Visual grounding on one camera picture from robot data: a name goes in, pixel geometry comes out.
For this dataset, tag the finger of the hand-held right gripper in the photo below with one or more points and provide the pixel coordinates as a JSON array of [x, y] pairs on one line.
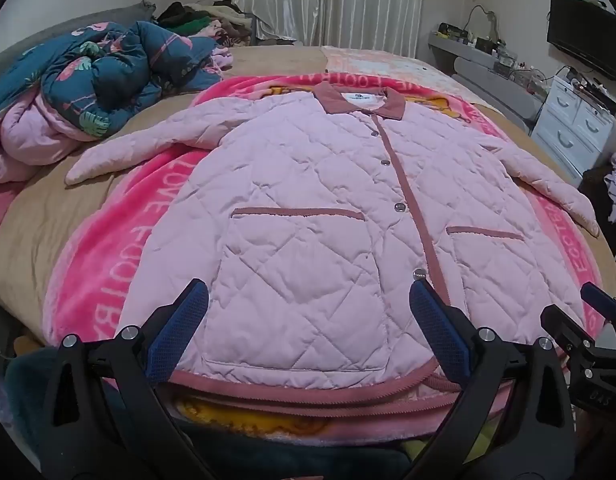
[[600, 300], [563, 327]]

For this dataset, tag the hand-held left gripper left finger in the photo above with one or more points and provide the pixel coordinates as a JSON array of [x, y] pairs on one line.
[[180, 332]]

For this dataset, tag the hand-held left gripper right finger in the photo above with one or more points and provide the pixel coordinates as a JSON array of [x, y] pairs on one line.
[[438, 332]]

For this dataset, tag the pink quilted jacket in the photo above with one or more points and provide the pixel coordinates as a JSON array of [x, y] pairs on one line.
[[308, 200]]

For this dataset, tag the pile of clothes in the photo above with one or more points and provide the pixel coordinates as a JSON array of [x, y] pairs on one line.
[[202, 22]]

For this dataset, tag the pink printed blanket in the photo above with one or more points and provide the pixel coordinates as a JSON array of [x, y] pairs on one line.
[[107, 260]]

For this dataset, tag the white drawer cabinet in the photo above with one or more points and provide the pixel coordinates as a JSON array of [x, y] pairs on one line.
[[568, 125]]

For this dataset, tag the bed with tan sheet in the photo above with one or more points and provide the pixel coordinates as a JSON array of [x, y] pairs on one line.
[[27, 240]]

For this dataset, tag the grey bedside shelf unit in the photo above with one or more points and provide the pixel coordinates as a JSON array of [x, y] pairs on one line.
[[488, 72]]

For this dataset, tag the black flat television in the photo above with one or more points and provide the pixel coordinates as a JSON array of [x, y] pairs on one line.
[[583, 35]]

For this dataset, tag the blue floral duvet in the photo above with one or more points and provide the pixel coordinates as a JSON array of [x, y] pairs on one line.
[[112, 70]]

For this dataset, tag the peach patterned blanket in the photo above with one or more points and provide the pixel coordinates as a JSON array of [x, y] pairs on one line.
[[378, 65]]

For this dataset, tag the black and yellow device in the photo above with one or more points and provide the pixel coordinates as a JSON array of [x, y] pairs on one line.
[[450, 30]]

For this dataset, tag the cream curtains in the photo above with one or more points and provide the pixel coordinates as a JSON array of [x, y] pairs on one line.
[[328, 0]]

